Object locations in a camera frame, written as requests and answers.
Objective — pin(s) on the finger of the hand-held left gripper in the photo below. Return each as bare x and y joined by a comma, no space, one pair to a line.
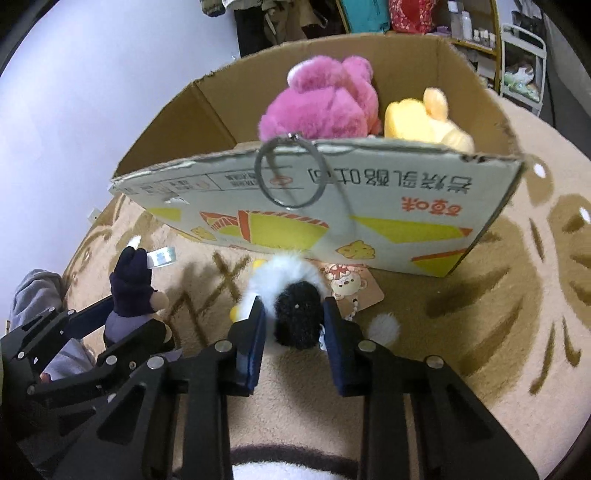
92,374
41,337

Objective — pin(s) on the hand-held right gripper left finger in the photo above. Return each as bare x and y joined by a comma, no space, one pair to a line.
251,350

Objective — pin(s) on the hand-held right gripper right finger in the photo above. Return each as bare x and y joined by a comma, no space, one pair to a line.
334,350

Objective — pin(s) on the dark purple plush figure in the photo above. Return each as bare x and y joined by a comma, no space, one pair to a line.
131,281

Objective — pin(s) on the cardboard box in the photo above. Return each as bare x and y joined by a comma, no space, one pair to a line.
369,240

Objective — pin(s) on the person's grey clothing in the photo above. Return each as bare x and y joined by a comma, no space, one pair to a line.
37,290

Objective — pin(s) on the white fluffy pompom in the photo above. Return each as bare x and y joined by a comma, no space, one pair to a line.
383,328

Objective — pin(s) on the cartoon bear paper tag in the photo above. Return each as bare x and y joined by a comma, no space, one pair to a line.
351,286

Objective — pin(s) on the small silver packet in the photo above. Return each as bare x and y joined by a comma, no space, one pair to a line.
161,257

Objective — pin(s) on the beige patterned rug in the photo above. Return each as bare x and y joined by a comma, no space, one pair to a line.
508,300

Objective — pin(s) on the yellow plush toy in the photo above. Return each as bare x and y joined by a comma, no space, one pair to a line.
415,124

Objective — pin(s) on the pink plush bear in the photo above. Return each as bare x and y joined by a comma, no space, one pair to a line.
323,106

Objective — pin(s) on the black hanging garment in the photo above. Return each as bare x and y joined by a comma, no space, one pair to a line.
249,27

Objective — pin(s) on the green packets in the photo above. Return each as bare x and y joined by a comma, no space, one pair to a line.
519,81

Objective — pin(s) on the beige trousers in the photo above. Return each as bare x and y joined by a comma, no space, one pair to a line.
284,23

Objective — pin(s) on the black trousers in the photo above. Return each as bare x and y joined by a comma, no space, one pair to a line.
323,18

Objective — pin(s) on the wooden shelf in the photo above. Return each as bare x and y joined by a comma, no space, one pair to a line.
475,48

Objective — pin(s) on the teal bag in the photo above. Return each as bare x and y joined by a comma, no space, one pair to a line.
364,14

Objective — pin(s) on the red patterned bag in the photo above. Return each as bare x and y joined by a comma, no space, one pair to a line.
415,14

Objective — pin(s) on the brown jacket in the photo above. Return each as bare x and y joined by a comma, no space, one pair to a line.
212,5

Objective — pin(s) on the white metal cart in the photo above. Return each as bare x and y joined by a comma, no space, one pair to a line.
541,69

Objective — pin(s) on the white cosmetic bottle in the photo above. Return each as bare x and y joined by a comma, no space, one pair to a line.
467,25
454,18

